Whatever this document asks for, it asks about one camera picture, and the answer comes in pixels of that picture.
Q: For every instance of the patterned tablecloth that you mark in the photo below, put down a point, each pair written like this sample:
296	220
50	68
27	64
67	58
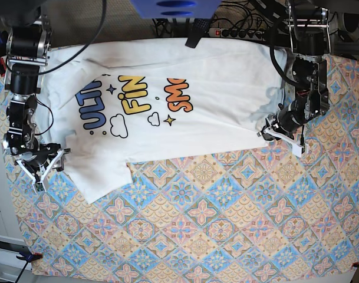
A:
260	215

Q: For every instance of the white cabinet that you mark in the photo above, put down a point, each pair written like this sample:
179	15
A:
11	240

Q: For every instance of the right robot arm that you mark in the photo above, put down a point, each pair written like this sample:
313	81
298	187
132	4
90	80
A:
26	57

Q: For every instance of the white printed T-shirt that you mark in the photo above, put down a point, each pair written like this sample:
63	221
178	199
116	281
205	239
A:
137	101

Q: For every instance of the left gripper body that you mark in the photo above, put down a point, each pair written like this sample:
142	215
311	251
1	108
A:
285	121

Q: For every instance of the black brush-like bracket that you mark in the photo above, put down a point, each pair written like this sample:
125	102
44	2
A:
199	29

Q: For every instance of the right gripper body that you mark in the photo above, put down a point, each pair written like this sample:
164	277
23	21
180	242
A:
35	162

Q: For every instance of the blue orange clamp lower left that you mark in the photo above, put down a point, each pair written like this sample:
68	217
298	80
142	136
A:
28	258

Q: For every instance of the black power strip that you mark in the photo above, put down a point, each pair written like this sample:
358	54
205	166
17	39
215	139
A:
237	33

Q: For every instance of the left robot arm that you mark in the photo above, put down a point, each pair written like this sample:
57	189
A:
309	35

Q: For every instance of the orange clamp lower right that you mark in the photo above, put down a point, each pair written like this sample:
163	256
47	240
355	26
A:
356	264

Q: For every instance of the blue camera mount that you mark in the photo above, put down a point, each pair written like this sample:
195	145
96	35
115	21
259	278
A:
176	8

